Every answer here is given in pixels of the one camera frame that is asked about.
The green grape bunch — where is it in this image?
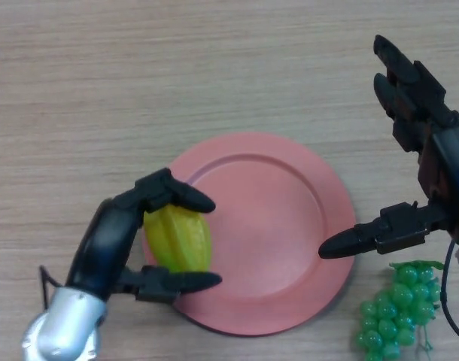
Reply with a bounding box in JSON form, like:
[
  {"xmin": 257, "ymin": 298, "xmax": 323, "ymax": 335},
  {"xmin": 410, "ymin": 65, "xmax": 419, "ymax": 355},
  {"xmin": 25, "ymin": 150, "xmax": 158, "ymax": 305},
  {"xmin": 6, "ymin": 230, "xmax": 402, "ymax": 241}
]
[{"xmin": 354, "ymin": 259, "xmax": 445, "ymax": 361}]

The yellow starfruit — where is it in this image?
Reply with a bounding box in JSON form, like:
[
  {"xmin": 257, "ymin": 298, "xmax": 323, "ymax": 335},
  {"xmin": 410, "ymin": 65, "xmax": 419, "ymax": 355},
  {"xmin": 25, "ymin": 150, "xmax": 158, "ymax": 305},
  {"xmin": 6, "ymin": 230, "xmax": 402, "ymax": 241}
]
[{"xmin": 143, "ymin": 204, "xmax": 214, "ymax": 275}]

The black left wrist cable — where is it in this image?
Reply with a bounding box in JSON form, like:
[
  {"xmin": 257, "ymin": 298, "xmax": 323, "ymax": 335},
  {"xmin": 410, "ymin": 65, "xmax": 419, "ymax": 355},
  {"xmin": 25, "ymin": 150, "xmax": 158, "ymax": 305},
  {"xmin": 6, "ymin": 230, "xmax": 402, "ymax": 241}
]
[{"xmin": 39, "ymin": 265, "xmax": 65, "ymax": 311}]

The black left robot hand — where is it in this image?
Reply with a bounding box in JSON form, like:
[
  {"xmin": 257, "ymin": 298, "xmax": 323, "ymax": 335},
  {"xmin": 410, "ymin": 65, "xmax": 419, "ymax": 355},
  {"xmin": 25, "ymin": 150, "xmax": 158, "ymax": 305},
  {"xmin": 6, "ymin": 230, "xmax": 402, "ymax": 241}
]
[{"xmin": 65, "ymin": 168, "xmax": 223, "ymax": 304}]

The pink round plate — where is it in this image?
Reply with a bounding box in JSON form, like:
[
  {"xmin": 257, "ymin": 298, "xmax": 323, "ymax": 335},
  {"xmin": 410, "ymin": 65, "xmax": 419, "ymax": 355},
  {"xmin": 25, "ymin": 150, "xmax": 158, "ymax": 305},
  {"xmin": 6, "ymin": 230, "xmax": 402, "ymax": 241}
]
[{"xmin": 141, "ymin": 131, "xmax": 357, "ymax": 335}]

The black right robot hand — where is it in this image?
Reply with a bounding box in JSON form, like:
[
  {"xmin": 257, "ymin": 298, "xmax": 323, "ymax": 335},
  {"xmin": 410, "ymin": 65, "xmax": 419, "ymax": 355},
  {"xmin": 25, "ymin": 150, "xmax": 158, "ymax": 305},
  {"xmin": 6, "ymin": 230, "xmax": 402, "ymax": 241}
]
[{"xmin": 318, "ymin": 35, "xmax": 459, "ymax": 260}]

